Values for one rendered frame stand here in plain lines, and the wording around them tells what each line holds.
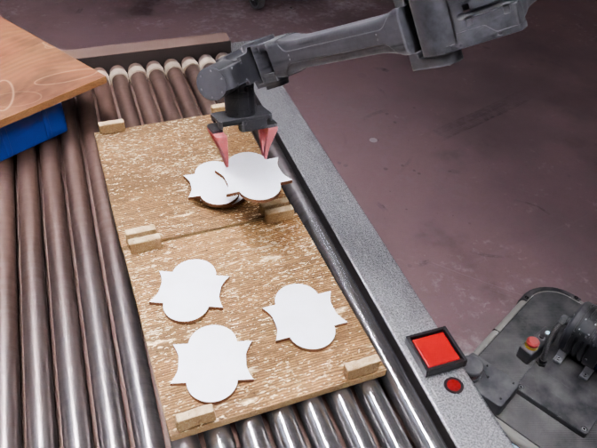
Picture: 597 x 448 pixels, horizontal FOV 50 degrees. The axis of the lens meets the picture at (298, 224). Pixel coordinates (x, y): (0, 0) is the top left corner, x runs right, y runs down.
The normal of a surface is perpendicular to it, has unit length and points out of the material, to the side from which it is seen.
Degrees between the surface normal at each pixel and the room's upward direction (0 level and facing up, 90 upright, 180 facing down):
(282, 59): 93
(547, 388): 0
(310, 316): 0
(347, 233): 0
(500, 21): 74
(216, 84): 79
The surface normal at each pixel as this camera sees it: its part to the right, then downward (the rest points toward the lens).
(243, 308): 0.04, -0.75
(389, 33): -0.74, 0.46
